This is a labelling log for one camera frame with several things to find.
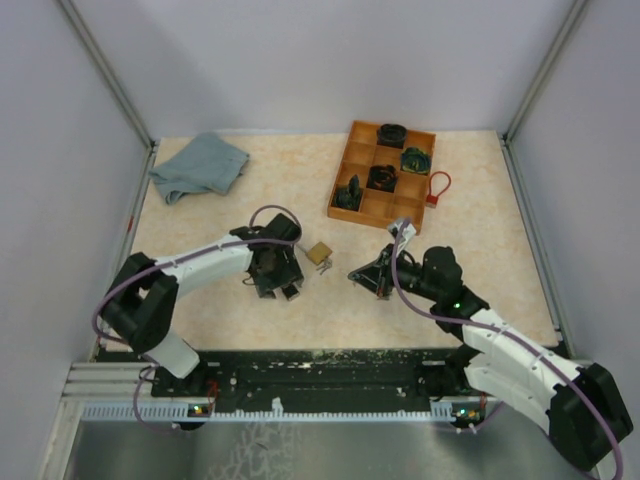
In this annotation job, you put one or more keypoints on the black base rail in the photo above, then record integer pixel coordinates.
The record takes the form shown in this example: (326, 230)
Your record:
(435, 372)

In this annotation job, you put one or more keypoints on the silver key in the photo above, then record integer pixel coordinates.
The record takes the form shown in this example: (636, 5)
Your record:
(324, 266)

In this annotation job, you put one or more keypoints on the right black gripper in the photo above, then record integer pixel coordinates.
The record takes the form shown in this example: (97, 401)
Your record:
(377, 276)

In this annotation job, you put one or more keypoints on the brass padlock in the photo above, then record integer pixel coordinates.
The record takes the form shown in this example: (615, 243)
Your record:
(317, 254)

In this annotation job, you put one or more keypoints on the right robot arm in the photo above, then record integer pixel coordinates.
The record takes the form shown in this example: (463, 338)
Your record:
(579, 407)

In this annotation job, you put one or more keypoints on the blue folded cloth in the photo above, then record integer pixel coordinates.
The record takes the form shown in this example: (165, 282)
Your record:
(207, 164)

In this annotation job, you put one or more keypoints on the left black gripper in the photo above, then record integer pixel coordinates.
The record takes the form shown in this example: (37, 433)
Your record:
(291, 274)

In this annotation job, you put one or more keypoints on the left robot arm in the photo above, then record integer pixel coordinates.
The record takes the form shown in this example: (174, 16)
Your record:
(138, 308)

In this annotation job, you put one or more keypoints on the red cable lock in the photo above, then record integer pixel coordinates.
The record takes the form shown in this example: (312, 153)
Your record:
(439, 183)

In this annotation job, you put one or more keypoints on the white toothed cable duct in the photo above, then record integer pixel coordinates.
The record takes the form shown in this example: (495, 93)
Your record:
(276, 410)

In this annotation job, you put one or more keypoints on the wooden compartment tray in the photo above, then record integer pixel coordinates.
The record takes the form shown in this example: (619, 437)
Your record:
(383, 175)

